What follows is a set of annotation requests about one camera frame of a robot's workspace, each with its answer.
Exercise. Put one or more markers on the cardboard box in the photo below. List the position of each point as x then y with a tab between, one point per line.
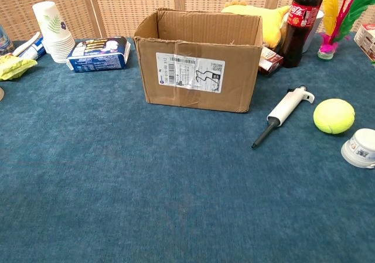
199	75

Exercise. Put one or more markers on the yellow tennis ball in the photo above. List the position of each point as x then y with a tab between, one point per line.
334	116

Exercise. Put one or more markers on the small white jar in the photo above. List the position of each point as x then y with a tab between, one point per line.
360	148

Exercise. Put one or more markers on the brown red snack box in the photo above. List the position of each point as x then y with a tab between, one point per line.
271	62

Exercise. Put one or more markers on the red and white carton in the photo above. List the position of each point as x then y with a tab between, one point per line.
366	40

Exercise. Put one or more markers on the white plastic bottle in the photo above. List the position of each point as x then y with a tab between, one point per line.
55	31

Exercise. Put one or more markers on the blue white tube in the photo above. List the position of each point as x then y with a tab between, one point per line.
34	51

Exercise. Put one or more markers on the woven wooden folding screen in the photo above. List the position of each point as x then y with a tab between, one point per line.
132	2

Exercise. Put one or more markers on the clear plastic water bottle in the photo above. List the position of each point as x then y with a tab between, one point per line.
5	41

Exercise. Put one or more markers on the dark blue sanitary pad pack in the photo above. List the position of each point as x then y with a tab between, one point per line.
98	55

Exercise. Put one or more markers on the yellow-green snack bag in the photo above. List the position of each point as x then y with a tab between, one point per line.
14	67

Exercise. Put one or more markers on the beige upturned bowl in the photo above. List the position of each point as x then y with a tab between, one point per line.
1	94

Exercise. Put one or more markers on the blue table mat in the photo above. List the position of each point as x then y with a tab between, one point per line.
146	172

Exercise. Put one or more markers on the yellow plush toy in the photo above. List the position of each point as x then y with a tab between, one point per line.
263	20

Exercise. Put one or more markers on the cola bottle red cap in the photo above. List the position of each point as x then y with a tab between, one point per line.
300	34

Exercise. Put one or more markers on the white plastic cup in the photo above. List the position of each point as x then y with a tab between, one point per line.
315	31

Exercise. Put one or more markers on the colourful feather shuttlecock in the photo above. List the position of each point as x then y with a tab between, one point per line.
332	25

